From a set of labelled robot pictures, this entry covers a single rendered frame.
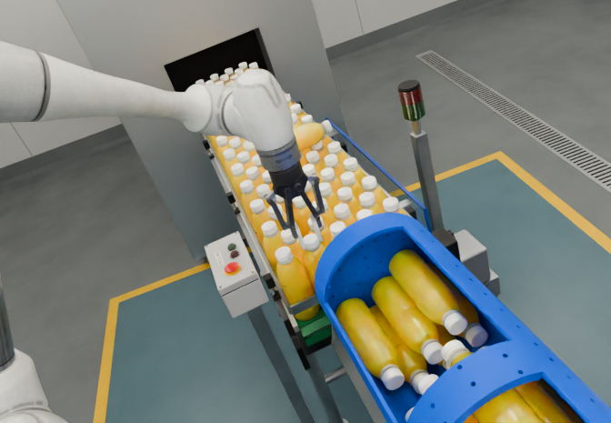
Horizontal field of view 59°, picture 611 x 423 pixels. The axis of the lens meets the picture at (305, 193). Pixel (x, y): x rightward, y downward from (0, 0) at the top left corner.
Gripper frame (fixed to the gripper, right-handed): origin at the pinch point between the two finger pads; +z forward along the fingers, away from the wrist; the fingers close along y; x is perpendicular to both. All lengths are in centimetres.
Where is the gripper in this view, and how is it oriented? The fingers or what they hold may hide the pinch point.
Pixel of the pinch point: (307, 232)
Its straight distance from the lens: 129.5
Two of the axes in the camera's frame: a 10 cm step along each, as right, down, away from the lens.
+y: 9.0, -4.0, 1.3
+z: 2.8, 8.0, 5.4
